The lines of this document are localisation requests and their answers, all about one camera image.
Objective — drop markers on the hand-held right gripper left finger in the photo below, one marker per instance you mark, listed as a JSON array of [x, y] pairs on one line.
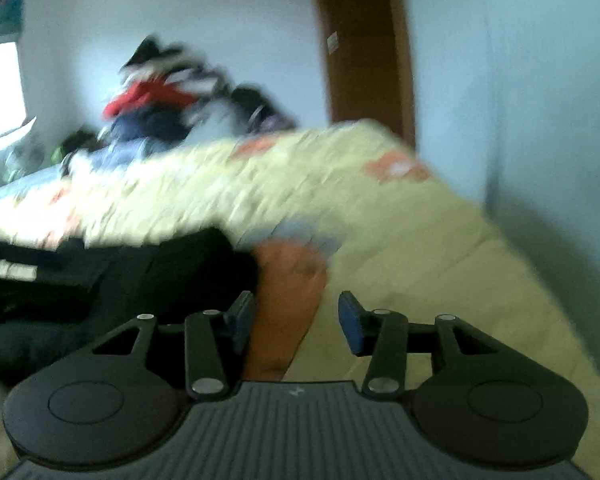
[[242, 322]]

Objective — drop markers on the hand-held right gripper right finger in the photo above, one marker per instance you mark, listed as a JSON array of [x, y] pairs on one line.
[[352, 325]]

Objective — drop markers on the black pants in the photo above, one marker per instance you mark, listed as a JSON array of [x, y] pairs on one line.
[[130, 285]]

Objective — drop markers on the blue quilted cover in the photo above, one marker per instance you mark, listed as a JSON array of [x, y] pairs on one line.
[[40, 177]]

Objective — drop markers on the yellow printed bedsheet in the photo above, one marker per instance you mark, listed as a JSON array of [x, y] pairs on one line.
[[405, 235]]

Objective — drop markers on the dark bag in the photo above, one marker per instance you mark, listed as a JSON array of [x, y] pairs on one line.
[[80, 142]]

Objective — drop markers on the window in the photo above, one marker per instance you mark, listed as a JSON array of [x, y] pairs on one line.
[[0, 90]]

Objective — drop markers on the purple cloth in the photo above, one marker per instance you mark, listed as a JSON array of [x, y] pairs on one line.
[[280, 122]]

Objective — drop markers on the black backpack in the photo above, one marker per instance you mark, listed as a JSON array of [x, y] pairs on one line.
[[257, 105]]

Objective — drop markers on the pile of folded clothes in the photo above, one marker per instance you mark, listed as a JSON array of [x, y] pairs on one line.
[[155, 95]]

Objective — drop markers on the white door sticker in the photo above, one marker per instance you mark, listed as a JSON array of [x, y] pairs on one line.
[[332, 42]]

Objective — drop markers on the brown wooden door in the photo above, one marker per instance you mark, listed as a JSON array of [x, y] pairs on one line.
[[365, 35]]

